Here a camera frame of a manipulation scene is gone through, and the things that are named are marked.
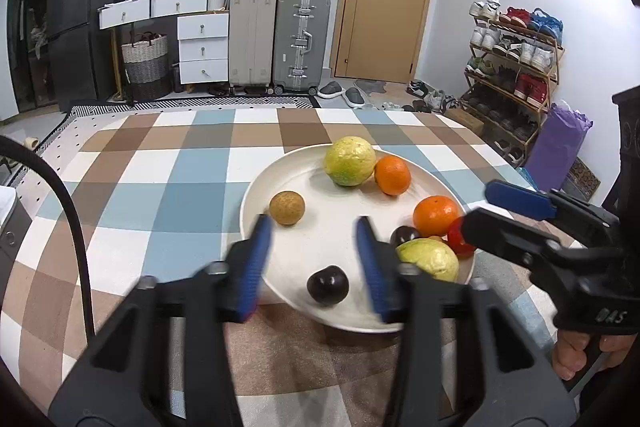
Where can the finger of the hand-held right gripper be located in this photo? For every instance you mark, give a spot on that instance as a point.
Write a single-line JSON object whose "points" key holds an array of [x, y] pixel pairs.
{"points": [[500, 229], [520, 201]]}

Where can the dark glass door cabinet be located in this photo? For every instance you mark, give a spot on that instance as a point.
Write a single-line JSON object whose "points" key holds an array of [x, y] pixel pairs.
{"points": [[30, 32]]}

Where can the grey storage bin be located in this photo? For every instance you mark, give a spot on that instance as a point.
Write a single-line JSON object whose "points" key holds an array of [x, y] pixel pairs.
{"points": [[12, 222]]}

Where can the person's right hand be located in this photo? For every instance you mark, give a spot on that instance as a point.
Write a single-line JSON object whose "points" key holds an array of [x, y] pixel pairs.
{"points": [[567, 354]]}

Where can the dark purple plum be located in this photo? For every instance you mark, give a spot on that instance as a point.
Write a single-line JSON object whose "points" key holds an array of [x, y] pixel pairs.
{"points": [[404, 235], [327, 285]]}

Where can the dark grey refrigerator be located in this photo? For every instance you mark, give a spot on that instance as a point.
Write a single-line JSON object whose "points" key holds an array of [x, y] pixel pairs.
{"points": [[85, 17]]}

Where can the grey slipper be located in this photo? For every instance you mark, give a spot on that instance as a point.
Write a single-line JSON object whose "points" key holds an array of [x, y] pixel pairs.
{"points": [[355, 97], [330, 90]]}

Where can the red tomato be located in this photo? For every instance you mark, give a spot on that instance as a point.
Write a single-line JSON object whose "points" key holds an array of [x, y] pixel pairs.
{"points": [[459, 241]]}

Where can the large yellow green guava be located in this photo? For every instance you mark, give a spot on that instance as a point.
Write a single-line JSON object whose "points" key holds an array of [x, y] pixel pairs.
{"points": [[429, 259]]}

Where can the cream round plate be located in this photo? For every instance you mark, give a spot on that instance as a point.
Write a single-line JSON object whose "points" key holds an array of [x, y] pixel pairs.
{"points": [[320, 242]]}

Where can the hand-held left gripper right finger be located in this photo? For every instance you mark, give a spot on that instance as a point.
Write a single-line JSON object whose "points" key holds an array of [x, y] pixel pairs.
{"points": [[372, 267]]}

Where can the silver suitcase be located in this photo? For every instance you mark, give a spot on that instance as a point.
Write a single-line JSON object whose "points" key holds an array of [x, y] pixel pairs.
{"points": [[301, 42]]}

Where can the woven wicker basket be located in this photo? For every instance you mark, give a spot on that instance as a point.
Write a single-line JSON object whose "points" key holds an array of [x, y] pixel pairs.
{"points": [[146, 67]]}

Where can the small yellow spotted guava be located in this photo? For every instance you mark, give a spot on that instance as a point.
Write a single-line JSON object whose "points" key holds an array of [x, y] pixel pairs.
{"points": [[350, 160]]}

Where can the black white sneaker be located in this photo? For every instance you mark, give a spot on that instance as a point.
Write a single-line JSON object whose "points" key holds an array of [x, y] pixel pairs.
{"points": [[419, 88]]}

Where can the beige suitcase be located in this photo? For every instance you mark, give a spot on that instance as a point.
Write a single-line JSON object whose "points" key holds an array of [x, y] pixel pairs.
{"points": [[252, 37]]}

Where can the large brown passion fruit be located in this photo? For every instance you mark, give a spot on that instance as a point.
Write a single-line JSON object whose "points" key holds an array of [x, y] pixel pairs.
{"points": [[287, 208]]}

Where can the cardboard box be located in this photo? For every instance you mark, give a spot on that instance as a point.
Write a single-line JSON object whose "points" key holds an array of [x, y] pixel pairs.
{"points": [[465, 121]]}

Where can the purple paper bag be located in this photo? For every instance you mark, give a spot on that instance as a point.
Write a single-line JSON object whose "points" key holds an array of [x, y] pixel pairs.
{"points": [[557, 147]]}

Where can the wooden shoe rack with shoes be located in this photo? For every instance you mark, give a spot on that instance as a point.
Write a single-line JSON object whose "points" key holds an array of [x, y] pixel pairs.
{"points": [[520, 52]]}

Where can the white dresser with drawers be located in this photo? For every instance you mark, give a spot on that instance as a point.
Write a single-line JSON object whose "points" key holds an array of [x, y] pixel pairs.
{"points": [[200, 37]]}

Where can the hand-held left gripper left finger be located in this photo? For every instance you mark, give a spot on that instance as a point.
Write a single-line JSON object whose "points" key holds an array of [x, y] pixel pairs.
{"points": [[250, 267]]}

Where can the orange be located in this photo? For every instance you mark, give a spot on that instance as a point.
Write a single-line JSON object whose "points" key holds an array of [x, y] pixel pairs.
{"points": [[436, 216], [392, 175]]}

